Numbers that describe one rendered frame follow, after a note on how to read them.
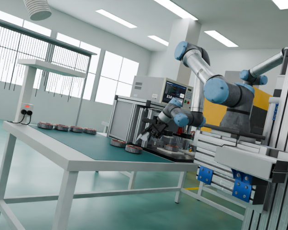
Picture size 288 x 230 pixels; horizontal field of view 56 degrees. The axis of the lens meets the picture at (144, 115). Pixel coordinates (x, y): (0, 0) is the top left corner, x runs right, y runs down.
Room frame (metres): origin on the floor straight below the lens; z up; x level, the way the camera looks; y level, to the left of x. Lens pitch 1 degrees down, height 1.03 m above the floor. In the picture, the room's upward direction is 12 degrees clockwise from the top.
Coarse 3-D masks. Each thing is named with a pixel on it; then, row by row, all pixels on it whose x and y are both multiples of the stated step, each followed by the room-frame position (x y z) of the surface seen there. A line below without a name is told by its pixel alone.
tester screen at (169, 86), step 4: (168, 84) 2.12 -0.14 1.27; (172, 84) 2.15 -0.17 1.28; (168, 88) 2.12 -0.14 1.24; (172, 88) 2.15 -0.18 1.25; (176, 88) 2.19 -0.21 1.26; (180, 88) 2.22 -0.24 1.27; (184, 88) 2.25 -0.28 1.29; (168, 92) 2.13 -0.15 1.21; (172, 92) 2.16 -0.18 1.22; (180, 92) 2.22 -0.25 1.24; (184, 92) 2.26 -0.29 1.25; (164, 96) 2.10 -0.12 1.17; (172, 96) 2.17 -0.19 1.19; (176, 96) 2.20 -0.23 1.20; (164, 100) 2.11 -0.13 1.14
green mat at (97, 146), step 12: (48, 132) 1.83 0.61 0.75; (60, 132) 1.95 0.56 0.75; (72, 132) 2.09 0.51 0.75; (84, 132) 2.24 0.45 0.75; (72, 144) 1.58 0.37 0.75; (84, 144) 1.67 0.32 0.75; (96, 144) 1.77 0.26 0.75; (108, 144) 1.89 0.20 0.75; (96, 156) 1.40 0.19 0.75; (108, 156) 1.46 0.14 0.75; (120, 156) 1.54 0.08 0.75; (132, 156) 1.62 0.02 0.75; (144, 156) 1.72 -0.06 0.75; (156, 156) 1.82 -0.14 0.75
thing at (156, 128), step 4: (160, 120) 1.66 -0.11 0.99; (152, 124) 1.70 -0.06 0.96; (156, 124) 1.69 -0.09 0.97; (160, 124) 1.68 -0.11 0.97; (164, 124) 1.66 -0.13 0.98; (152, 128) 1.68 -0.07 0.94; (156, 128) 1.69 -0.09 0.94; (160, 128) 1.67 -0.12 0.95; (164, 128) 1.68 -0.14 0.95; (152, 132) 1.69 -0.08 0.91; (156, 132) 1.66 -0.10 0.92; (160, 132) 1.67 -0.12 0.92; (152, 136) 1.68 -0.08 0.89; (156, 136) 1.70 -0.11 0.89; (160, 136) 1.72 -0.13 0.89
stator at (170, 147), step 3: (165, 144) 2.04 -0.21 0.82; (168, 144) 2.07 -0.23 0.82; (165, 147) 2.02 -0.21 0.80; (168, 147) 2.01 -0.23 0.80; (171, 147) 2.00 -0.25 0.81; (174, 147) 2.00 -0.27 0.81; (177, 147) 2.02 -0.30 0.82; (171, 150) 2.00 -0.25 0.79; (174, 150) 2.00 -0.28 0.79; (177, 150) 2.02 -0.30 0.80
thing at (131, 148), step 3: (126, 147) 1.76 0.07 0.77; (129, 147) 1.74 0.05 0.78; (132, 147) 1.74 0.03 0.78; (135, 147) 1.81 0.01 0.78; (138, 147) 1.81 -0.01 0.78; (126, 150) 1.75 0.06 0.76; (129, 150) 1.73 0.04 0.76; (132, 150) 1.74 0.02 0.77; (135, 150) 1.73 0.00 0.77; (138, 150) 1.74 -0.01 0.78; (141, 150) 1.76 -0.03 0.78; (138, 153) 1.75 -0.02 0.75
